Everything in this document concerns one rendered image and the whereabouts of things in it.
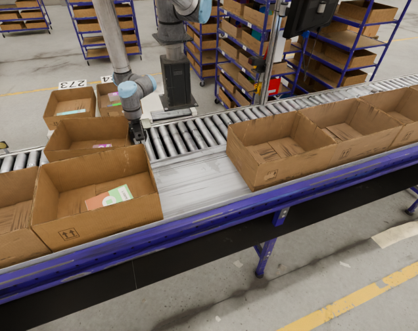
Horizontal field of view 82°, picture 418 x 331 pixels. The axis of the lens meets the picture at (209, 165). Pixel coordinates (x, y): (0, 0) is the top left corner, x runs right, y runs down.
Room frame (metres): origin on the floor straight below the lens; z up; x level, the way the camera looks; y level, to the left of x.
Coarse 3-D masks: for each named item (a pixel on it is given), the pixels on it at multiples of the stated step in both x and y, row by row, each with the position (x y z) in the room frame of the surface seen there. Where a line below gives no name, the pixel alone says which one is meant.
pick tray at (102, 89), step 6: (102, 84) 1.79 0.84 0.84; (108, 84) 1.80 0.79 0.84; (114, 84) 1.82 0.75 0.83; (102, 90) 1.78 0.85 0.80; (108, 90) 1.80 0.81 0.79; (114, 90) 1.81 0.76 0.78; (102, 96) 1.76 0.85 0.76; (102, 102) 1.66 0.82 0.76; (108, 102) 1.66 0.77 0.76; (114, 102) 1.66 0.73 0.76; (102, 108) 1.43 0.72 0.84; (108, 108) 1.44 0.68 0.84; (114, 108) 1.45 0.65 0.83; (120, 108) 1.47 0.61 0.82; (102, 114) 1.42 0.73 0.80; (108, 114) 1.44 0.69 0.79; (114, 114) 1.45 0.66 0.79; (120, 114) 1.46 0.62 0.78
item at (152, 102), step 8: (160, 88) 1.93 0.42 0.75; (96, 96) 1.77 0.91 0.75; (152, 96) 1.79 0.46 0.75; (96, 104) 1.64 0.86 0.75; (144, 104) 1.65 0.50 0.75; (152, 104) 1.65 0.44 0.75; (160, 104) 1.66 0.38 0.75; (96, 112) 1.53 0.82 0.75; (144, 112) 1.54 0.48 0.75; (192, 112) 1.55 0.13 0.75; (48, 136) 1.24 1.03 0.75
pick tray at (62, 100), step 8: (72, 88) 1.70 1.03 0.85; (80, 88) 1.72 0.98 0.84; (88, 88) 1.73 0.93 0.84; (56, 96) 1.66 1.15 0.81; (64, 96) 1.68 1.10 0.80; (72, 96) 1.69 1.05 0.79; (80, 96) 1.71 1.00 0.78; (88, 96) 1.72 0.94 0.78; (48, 104) 1.47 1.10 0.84; (56, 104) 1.60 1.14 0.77; (64, 104) 1.62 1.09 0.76; (72, 104) 1.62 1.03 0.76; (80, 104) 1.62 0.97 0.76; (88, 104) 1.62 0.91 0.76; (48, 112) 1.41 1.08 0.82; (56, 112) 1.51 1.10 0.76; (80, 112) 1.36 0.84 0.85; (88, 112) 1.38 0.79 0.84; (48, 120) 1.30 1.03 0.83; (56, 120) 1.32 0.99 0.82
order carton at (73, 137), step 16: (64, 128) 1.16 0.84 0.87; (80, 128) 1.19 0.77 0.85; (96, 128) 1.20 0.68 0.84; (112, 128) 1.21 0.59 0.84; (128, 128) 1.10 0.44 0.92; (48, 144) 0.95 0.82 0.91; (64, 144) 1.09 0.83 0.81; (80, 144) 1.15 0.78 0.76; (96, 144) 1.15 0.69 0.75; (112, 144) 1.15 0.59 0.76; (128, 144) 1.01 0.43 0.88; (48, 160) 0.89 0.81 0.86
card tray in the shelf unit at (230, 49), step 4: (224, 40) 3.02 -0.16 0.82; (228, 40) 3.04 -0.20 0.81; (224, 44) 2.92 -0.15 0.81; (228, 44) 2.83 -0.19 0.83; (232, 44) 3.06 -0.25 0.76; (236, 44) 3.08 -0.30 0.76; (224, 48) 2.91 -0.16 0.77; (228, 48) 2.82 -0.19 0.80; (232, 48) 2.74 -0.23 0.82; (236, 48) 2.97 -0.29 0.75; (240, 48) 2.97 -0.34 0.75; (228, 52) 2.82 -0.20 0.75; (232, 52) 2.73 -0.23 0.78; (236, 52) 2.65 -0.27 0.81; (236, 56) 2.64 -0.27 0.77
